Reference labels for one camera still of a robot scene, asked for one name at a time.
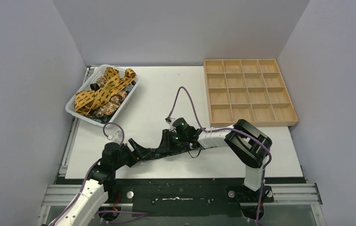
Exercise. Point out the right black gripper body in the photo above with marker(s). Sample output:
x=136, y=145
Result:
x=180, y=138

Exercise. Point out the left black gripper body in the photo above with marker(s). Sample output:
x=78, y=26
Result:
x=127, y=150

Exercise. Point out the dark floral tie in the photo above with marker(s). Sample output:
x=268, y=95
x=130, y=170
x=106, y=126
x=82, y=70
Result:
x=155, y=155

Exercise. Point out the white plastic basket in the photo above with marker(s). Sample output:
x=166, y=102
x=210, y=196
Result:
x=87, y=85

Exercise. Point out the wooden compartment tray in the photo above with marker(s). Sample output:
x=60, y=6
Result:
x=249, y=89

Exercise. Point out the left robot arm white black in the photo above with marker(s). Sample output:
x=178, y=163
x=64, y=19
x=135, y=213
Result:
x=98, y=186

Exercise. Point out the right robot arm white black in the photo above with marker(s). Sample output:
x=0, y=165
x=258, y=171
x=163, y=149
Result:
x=248, y=143

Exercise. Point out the beige floral tie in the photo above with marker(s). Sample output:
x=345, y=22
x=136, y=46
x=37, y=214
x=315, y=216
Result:
x=112, y=98

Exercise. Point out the yellow patterned tie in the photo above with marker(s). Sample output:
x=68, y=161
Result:
x=88, y=99

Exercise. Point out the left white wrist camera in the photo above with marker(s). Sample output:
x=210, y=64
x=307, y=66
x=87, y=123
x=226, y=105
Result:
x=117, y=137

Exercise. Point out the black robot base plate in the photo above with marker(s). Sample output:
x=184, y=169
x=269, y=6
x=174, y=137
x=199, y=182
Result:
x=189, y=197

